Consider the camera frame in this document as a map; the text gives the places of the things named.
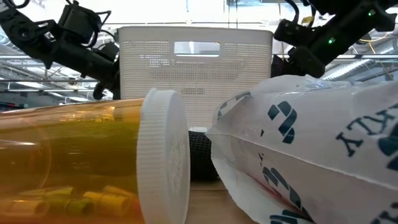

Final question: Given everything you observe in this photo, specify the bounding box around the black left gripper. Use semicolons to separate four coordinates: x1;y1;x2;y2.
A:
46;40;121;101

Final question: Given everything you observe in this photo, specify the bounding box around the white perforated plastic basket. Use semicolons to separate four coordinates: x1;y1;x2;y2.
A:
117;26;274;133

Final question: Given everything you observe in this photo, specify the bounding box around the amber pill bottle white cap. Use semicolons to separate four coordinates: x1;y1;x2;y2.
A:
0;88;191;224

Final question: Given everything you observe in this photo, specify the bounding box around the white printed plastic pouch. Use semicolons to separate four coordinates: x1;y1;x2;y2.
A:
205;73;398;224

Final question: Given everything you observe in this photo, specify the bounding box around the black rectangular block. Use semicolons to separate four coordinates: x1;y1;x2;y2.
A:
187;130;220;182

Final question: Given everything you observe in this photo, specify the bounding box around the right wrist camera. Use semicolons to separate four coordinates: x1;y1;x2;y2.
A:
273;18;315;47

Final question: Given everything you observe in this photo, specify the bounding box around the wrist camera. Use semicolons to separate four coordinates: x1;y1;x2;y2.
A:
58;1;112;47
273;18;315;47

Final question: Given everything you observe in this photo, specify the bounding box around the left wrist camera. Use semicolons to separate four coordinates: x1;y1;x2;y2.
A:
58;1;112;47

